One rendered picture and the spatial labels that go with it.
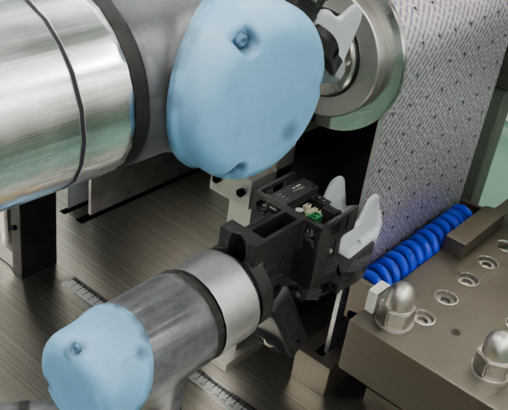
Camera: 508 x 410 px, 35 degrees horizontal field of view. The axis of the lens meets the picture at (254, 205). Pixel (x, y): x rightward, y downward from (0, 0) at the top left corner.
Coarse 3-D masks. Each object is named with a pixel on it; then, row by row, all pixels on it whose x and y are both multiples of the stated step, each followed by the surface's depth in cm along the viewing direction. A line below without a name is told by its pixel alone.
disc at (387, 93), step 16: (368, 0) 67; (384, 0) 66; (384, 16) 67; (384, 32) 67; (400, 32) 66; (400, 48) 67; (400, 64) 67; (384, 80) 69; (400, 80) 68; (384, 96) 69; (352, 112) 72; (368, 112) 71; (384, 112) 70; (336, 128) 74; (352, 128) 73
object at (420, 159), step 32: (448, 96) 80; (480, 96) 86; (384, 128) 72; (416, 128) 77; (448, 128) 83; (480, 128) 91; (384, 160) 75; (416, 160) 81; (448, 160) 87; (384, 192) 78; (416, 192) 84; (448, 192) 92; (384, 224) 82; (416, 224) 89
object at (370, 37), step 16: (336, 0) 68; (352, 0) 67; (368, 16) 66; (368, 32) 67; (368, 48) 67; (384, 48) 67; (368, 64) 68; (384, 64) 68; (368, 80) 68; (320, 96) 72; (336, 96) 71; (352, 96) 70; (368, 96) 69; (320, 112) 73; (336, 112) 72
